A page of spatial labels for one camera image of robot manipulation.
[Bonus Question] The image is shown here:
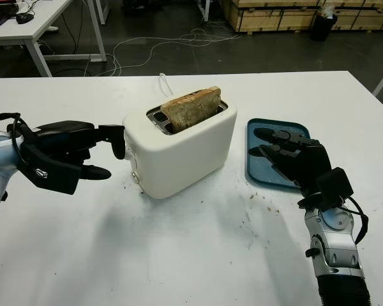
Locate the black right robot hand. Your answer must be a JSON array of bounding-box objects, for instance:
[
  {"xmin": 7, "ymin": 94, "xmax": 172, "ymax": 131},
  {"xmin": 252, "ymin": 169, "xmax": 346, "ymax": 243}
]
[{"xmin": 247, "ymin": 127, "xmax": 333, "ymax": 208}]

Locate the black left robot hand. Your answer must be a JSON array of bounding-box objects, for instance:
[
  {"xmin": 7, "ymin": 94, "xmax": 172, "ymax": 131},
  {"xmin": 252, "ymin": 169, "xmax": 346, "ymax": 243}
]
[{"xmin": 34, "ymin": 120, "xmax": 126, "ymax": 181}]

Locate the white two-slot toaster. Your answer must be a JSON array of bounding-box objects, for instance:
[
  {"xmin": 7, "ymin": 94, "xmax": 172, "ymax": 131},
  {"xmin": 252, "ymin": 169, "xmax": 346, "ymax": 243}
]
[{"xmin": 121, "ymin": 98, "xmax": 238, "ymax": 200}]

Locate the brown bread slice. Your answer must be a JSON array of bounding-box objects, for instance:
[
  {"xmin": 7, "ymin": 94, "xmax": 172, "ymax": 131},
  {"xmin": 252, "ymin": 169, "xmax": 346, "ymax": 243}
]
[{"xmin": 160, "ymin": 85, "xmax": 222, "ymax": 133}]

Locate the blue plastic tray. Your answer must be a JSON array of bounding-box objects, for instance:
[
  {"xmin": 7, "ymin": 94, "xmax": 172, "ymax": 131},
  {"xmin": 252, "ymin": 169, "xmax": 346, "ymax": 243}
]
[{"xmin": 244, "ymin": 118, "xmax": 311, "ymax": 189}]

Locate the white office desk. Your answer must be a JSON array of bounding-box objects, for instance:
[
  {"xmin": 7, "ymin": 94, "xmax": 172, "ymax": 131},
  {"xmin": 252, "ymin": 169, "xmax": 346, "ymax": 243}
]
[{"xmin": 0, "ymin": 0, "xmax": 107, "ymax": 77}]

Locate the black computer mouse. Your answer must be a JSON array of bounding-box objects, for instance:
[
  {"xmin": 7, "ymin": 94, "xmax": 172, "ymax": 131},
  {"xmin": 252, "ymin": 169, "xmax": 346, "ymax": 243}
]
[{"xmin": 15, "ymin": 11, "xmax": 34, "ymax": 24}]

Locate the black trash bin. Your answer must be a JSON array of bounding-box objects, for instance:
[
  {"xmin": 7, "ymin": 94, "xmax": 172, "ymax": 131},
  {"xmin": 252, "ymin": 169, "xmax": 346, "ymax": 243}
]
[{"xmin": 312, "ymin": 8, "xmax": 338, "ymax": 41}]

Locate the black laptop with red screen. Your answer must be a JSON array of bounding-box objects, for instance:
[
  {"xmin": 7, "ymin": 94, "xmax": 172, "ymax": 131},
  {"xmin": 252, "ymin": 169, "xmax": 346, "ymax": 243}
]
[{"xmin": 0, "ymin": 1, "xmax": 19, "ymax": 26}]

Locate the plywood crate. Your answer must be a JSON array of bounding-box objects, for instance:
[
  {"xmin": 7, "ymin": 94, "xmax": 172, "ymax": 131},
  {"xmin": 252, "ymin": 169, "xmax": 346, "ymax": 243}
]
[
  {"xmin": 222, "ymin": 0, "xmax": 322, "ymax": 33},
  {"xmin": 319, "ymin": 0, "xmax": 383, "ymax": 31}
]

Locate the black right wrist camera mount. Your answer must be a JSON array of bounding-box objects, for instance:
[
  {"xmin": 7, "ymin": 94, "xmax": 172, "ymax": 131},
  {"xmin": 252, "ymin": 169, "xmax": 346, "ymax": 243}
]
[{"xmin": 315, "ymin": 167, "xmax": 354, "ymax": 213}]

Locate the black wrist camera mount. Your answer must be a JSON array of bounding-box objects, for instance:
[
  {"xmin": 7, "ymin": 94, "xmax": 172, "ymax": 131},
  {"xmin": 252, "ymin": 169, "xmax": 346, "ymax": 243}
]
[
  {"xmin": 315, "ymin": 167, "xmax": 354, "ymax": 213},
  {"xmin": 6, "ymin": 123, "xmax": 81, "ymax": 196}
]

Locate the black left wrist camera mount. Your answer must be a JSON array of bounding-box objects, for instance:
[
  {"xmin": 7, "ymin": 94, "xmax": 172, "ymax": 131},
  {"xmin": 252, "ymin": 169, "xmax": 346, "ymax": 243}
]
[{"xmin": 6, "ymin": 123, "xmax": 81, "ymax": 196}]

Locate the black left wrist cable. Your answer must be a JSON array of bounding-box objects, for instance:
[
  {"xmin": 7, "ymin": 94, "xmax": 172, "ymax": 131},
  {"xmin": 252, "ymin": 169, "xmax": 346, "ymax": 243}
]
[{"xmin": 0, "ymin": 112, "xmax": 31, "ymax": 166}]

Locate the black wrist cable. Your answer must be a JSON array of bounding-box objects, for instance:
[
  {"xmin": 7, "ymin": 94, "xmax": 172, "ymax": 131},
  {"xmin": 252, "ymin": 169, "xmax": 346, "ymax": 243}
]
[
  {"xmin": 0, "ymin": 112, "xmax": 31, "ymax": 166},
  {"xmin": 341, "ymin": 196, "xmax": 370, "ymax": 245}
]

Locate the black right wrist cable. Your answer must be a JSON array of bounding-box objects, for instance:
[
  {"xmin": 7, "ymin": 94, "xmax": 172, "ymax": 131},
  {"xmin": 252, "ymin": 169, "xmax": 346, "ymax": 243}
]
[{"xmin": 341, "ymin": 196, "xmax": 370, "ymax": 245}]

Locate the white toaster power cord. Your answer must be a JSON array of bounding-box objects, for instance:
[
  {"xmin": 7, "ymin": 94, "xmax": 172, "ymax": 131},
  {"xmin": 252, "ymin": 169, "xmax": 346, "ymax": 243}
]
[{"xmin": 158, "ymin": 72, "xmax": 173, "ymax": 96}]

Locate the white floor cable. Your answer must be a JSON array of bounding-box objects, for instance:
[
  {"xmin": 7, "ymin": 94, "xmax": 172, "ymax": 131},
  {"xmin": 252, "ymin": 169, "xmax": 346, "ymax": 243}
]
[{"xmin": 112, "ymin": 27, "xmax": 243, "ymax": 77}]

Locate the white metal frame leg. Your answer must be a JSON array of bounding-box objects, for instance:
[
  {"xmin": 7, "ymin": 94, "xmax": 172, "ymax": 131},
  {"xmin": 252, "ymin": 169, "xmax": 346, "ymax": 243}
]
[
  {"xmin": 94, "ymin": 0, "xmax": 108, "ymax": 25},
  {"xmin": 196, "ymin": 0, "xmax": 211, "ymax": 22}
]

